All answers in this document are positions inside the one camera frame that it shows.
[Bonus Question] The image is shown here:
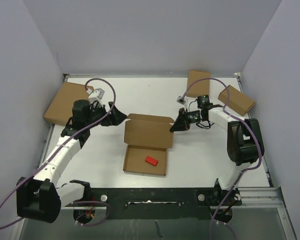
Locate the small folded cardboard box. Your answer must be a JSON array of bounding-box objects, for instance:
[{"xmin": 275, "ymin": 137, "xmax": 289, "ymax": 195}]
[{"xmin": 227, "ymin": 85, "xmax": 255, "ymax": 117}]

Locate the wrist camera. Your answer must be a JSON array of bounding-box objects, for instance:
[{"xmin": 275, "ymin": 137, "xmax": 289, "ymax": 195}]
[
  {"xmin": 176, "ymin": 96, "xmax": 188, "ymax": 110},
  {"xmin": 86, "ymin": 88, "xmax": 105, "ymax": 104}
]

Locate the upright folded cardboard box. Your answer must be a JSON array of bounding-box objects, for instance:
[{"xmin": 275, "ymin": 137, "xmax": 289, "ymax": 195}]
[{"xmin": 186, "ymin": 70, "xmax": 211, "ymax": 98}]

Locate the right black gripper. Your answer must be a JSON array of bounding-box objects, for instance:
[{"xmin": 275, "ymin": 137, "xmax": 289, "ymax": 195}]
[{"xmin": 170, "ymin": 107, "xmax": 205, "ymax": 132}]

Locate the small red block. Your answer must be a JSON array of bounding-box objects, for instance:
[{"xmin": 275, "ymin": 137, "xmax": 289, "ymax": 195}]
[{"xmin": 145, "ymin": 156, "xmax": 159, "ymax": 166}]

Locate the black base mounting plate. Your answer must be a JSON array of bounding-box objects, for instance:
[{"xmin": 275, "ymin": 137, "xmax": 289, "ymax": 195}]
[{"xmin": 70, "ymin": 186, "xmax": 242, "ymax": 224}]

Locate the large folded cardboard box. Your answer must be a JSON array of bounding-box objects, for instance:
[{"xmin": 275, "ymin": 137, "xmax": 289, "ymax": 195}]
[{"xmin": 43, "ymin": 82, "xmax": 88, "ymax": 126}]

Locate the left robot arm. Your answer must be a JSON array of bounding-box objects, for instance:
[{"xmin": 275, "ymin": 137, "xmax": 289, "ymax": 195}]
[{"xmin": 16, "ymin": 99, "xmax": 127, "ymax": 223}]

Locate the aluminium table frame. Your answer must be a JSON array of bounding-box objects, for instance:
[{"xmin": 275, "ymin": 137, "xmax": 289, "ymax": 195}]
[{"xmin": 7, "ymin": 72, "xmax": 297, "ymax": 240}]

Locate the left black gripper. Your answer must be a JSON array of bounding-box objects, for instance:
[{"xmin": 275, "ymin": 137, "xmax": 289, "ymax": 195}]
[{"xmin": 85, "ymin": 101, "xmax": 127, "ymax": 129}]

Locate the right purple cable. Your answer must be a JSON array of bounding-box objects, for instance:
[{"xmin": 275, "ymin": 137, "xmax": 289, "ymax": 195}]
[{"xmin": 183, "ymin": 77, "xmax": 263, "ymax": 240}]

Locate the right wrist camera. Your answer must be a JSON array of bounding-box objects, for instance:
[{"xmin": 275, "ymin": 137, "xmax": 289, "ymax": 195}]
[{"xmin": 176, "ymin": 96, "xmax": 188, "ymax": 110}]

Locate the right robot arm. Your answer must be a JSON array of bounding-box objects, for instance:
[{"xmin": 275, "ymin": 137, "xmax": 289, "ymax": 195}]
[{"xmin": 169, "ymin": 95, "xmax": 265, "ymax": 205}]

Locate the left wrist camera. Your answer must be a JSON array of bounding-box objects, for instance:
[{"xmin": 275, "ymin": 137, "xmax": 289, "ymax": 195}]
[{"xmin": 86, "ymin": 88, "xmax": 105, "ymax": 104}]

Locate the brown cardboard box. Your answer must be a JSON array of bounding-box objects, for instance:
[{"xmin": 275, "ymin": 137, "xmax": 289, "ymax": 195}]
[{"xmin": 123, "ymin": 113, "xmax": 174, "ymax": 176}]

